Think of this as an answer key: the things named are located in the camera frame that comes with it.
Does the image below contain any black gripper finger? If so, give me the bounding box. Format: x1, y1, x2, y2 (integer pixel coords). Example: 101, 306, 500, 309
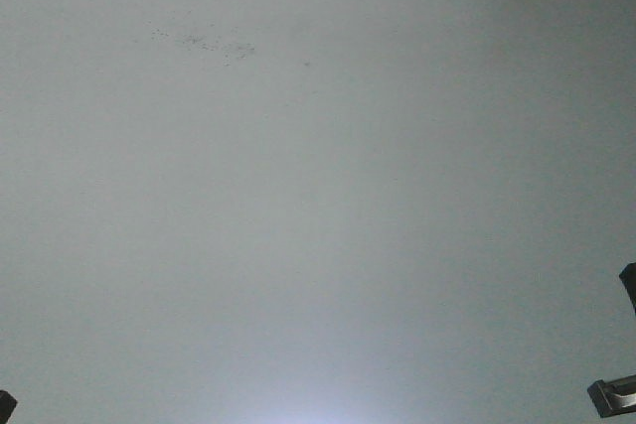
0, 390, 18, 424
619, 263, 636, 312
587, 375, 636, 418

